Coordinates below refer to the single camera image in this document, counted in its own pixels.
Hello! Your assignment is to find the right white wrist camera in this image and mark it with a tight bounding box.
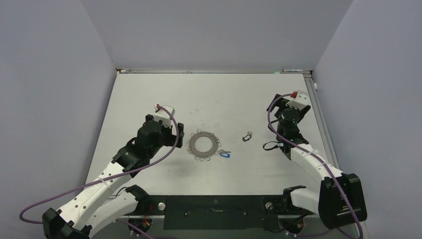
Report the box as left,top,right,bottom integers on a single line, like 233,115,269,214
286,90,311,110

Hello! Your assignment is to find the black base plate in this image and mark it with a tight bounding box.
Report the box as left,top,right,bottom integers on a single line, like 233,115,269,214
128,195,310,231

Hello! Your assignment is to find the metal keyring disc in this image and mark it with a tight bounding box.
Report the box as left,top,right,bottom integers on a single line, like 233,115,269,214
185,128,221,162

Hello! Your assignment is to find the key with black tag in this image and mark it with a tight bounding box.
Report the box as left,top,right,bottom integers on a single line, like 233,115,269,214
242,131,253,142

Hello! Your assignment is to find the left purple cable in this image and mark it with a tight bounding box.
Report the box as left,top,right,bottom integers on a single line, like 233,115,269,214
19,104,180,225

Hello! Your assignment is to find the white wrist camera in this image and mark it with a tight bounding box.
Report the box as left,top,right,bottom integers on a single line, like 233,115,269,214
153,104,175,128
286,90,311,110

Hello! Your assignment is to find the marker pen on rail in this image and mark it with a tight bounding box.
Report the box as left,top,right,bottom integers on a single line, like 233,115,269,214
282,69,304,73

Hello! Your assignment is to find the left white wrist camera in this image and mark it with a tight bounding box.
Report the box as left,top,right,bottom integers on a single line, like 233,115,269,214
153,104,175,128

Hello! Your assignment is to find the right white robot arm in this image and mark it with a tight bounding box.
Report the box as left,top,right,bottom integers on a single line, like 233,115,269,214
266,91,368,229

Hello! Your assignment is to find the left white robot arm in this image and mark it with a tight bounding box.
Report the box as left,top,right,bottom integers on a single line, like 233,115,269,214
42,115,184,239

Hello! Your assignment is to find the key with blue tag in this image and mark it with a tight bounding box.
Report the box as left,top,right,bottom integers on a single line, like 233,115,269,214
219,149,231,158

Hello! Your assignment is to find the aluminium frame rail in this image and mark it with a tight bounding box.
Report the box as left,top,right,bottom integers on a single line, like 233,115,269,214
303,71,340,168

